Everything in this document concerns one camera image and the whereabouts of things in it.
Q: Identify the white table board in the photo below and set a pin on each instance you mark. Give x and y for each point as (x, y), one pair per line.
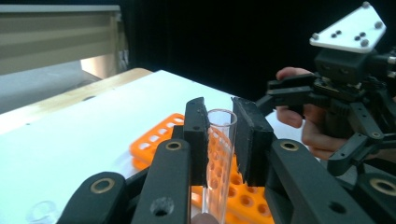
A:
(77, 140)

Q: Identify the orange plastic test tube rack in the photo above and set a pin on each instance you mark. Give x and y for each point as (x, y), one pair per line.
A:
(146, 157)

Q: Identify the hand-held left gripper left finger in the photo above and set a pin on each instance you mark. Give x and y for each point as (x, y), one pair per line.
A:
(196, 140)

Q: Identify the clear glass test tube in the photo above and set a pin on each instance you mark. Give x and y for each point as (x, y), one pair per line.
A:
(222, 161)

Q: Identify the beige wooden cabinet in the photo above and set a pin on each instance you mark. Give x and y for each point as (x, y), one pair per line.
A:
(46, 37)

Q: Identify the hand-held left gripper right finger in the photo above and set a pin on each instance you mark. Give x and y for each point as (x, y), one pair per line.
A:
(253, 140)

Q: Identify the light wooden table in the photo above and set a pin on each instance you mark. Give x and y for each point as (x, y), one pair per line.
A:
(62, 99)

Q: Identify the black curtain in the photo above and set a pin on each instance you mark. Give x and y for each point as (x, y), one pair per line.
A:
(218, 46)

